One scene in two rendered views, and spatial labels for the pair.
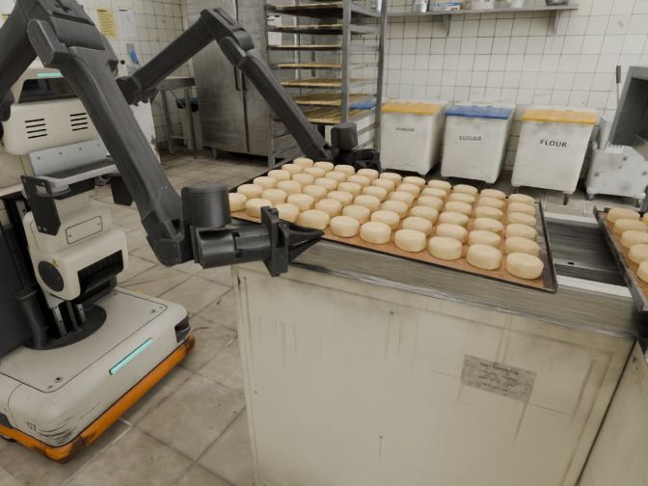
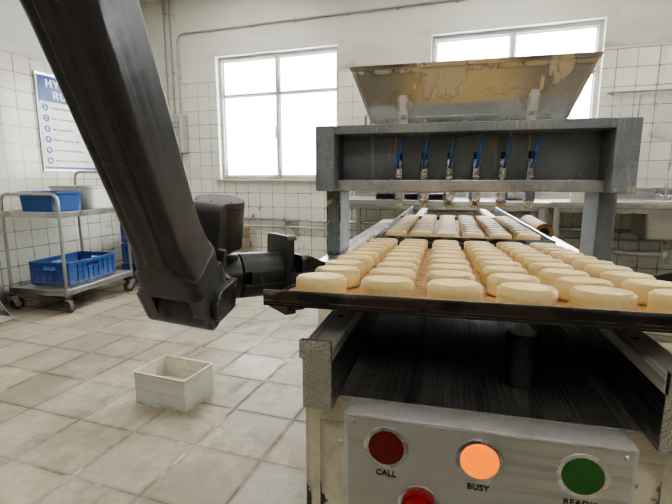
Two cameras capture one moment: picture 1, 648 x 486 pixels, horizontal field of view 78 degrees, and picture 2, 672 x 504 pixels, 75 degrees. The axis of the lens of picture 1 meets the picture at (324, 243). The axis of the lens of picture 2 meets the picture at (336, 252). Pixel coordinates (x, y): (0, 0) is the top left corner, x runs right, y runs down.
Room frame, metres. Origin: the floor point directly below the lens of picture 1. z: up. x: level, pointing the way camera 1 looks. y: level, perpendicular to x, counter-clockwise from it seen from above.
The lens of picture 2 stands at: (1.07, 0.47, 1.05)
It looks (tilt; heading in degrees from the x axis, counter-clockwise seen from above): 9 degrees down; 260
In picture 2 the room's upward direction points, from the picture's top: straight up
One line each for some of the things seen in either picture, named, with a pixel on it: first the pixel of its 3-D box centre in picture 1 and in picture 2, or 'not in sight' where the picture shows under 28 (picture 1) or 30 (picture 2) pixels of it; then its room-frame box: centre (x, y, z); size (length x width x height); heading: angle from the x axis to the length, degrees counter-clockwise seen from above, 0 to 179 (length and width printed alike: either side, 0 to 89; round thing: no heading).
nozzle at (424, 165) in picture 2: not in sight; (424, 171); (0.67, -0.58, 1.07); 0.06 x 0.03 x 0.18; 66
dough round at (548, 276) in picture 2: (300, 202); (563, 280); (0.75, 0.05, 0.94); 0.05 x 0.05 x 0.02
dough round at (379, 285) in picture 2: (291, 170); (387, 289); (0.96, 0.08, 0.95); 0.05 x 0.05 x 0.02
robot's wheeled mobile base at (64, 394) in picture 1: (72, 350); not in sight; (1.24, 0.97, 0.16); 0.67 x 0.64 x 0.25; 67
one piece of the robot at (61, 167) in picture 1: (80, 183); not in sight; (1.12, 0.70, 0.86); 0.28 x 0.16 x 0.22; 157
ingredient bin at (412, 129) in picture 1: (411, 140); not in sight; (4.29, -0.92, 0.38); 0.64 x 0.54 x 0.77; 152
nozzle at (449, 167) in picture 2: not in sight; (450, 171); (0.62, -0.56, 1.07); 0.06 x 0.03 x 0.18; 66
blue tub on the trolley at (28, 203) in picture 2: not in sight; (51, 201); (2.74, -3.44, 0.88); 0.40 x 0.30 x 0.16; 155
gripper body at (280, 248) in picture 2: (359, 165); (263, 273); (1.07, -0.10, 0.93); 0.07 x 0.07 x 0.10; 22
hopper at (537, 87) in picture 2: not in sight; (464, 101); (0.54, -0.65, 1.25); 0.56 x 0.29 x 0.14; 156
